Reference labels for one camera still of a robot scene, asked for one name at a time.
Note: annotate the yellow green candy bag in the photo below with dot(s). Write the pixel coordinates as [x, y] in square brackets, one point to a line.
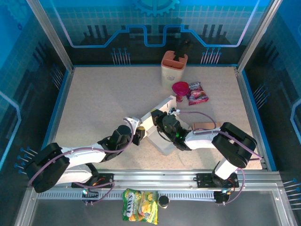
[138, 207]

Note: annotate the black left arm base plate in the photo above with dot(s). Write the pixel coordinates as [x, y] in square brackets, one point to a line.
[105, 180]

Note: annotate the white paper box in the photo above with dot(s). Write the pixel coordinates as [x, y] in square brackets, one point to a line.
[150, 122]

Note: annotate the small controller board with LED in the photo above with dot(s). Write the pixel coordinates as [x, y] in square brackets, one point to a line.
[90, 195]
[221, 196]

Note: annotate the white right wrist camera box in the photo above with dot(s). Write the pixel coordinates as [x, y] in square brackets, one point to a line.
[175, 111]

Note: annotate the aluminium mounting rail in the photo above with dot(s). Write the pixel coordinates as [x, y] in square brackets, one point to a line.
[152, 181]

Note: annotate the purple candy bag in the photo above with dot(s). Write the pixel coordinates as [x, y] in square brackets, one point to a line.
[198, 95]

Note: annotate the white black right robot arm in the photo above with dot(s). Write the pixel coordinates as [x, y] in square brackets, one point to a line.
[232, 143]

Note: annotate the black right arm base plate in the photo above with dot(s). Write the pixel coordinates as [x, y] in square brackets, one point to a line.
[204, 180]

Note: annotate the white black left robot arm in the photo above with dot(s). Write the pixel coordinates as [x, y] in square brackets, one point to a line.
[80, 155]

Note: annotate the black round cap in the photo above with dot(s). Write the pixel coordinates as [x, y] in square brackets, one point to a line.
[163, 200]

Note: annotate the orange cardboard box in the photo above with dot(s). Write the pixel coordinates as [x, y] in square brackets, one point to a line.
[204, 125]

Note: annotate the aluminium frame post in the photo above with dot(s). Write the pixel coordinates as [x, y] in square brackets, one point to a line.
[256, 35]
[50, 35]

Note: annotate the pink heart-shaped container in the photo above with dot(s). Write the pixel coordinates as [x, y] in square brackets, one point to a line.
[179, 88]

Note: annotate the beige pink knife block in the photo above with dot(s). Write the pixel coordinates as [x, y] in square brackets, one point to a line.
[171, 75]

